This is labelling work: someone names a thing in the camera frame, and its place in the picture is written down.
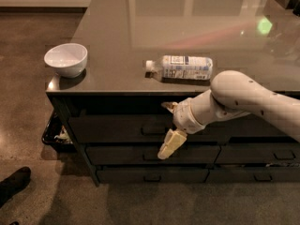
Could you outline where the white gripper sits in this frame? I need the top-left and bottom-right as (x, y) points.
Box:
(157, 98), (205, 159)

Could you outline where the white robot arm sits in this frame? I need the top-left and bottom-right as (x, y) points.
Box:
(157, 70), (300, 159)

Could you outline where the clear plastic water bottle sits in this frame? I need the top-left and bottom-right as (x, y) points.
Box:
(145, 55), (213, 81)

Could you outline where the black bin beside cabinet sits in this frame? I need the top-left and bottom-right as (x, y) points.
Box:
(41, 112), (76, 153)

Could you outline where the white ceramic bowl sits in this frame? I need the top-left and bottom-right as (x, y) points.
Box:
(44, 43), (88, 78)

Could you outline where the black shoe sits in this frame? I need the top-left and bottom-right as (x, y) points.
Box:
(0, 167), (31, 208)

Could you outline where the dark counter cabinet frame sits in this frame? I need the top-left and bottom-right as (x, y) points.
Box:
(46, 0), (300, 184)

